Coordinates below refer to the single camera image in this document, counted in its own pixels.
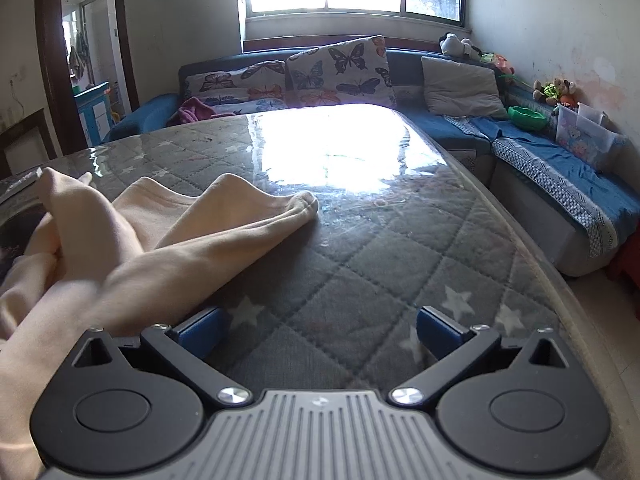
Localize clear plastic storage box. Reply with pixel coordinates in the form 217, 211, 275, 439
554, 102, 629, 169

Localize hanging clothes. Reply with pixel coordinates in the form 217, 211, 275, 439
67, 32, 92, 81

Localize green plastic bowl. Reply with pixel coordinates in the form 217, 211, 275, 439
507, 105, 549, 131

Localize blue sofa cover cloth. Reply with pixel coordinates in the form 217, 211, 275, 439
444, 115, 640, 259

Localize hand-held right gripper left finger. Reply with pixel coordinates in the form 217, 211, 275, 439
71, 306, 255, 407

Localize square butterfly print pillow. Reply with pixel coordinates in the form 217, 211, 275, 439
285, 35, 398, 109

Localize pink and green plush toy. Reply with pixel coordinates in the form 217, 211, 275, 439
480, 52, 517, 82

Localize grey cushion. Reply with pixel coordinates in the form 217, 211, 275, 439
421, 56, 509, 120

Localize grey remote control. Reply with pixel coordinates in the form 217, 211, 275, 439
0, 170, 44, 196

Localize blue cabinet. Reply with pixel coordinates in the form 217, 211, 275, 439
73, 81, 114, 146

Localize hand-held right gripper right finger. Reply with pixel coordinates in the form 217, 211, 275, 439
389, 305, 571, 407

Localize black and white plush toy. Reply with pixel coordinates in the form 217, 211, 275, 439
439, 32, 484, 59

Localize pink cloth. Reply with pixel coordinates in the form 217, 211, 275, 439
167, 96, 234, 127

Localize dark wooden sideboard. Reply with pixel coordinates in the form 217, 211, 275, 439
0, 109, 59, 181

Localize blue corner sofa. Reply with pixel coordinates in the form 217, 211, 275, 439
102, 35, 640, 278

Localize brown and green plush toys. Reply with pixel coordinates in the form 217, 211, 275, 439
532, 78, 577, 107

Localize black round cooktop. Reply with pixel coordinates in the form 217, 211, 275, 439
0, 207, 49, 281

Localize brown door frame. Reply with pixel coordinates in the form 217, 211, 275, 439
34, 0, 141, 161

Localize cream sweatshirt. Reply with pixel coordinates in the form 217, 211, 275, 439
0, 166, 321, 480

